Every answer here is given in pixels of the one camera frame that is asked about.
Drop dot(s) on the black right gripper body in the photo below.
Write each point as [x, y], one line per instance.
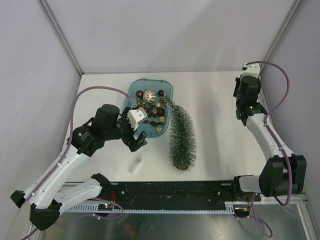
[236, 93]

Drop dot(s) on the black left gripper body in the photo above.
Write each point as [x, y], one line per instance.
[125, 132]

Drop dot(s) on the clear battery box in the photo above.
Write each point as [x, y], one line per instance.
[134, 166]

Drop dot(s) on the small green christmas tree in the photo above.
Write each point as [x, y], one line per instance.
[182, 138]

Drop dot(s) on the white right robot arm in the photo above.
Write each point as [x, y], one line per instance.
[284, 171]

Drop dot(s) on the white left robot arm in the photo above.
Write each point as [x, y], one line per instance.
[47, 200]

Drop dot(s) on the brown ribbon bow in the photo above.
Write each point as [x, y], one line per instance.
[151, 113]

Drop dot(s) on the gold glitter bauble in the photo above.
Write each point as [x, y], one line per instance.
[162, 120]

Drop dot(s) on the dark brown bauble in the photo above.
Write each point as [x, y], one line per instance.
[139, 94]

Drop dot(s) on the silver ribbed bauble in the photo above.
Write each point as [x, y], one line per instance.
[149, 96]

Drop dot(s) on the teal plastic tray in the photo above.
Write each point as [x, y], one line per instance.
[151, 126]

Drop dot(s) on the small dark red bauble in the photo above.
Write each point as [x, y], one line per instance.
[161, 93]

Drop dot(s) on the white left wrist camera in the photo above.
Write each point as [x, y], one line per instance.
[137, 116]

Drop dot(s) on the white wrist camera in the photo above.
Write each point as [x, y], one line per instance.
[251, 70]
[137, 116]

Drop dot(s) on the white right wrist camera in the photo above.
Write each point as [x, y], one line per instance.
[251, 70]

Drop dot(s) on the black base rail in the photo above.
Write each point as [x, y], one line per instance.
[157, 194]

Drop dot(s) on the grey slotted cable duct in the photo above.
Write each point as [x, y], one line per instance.
[95, 207]

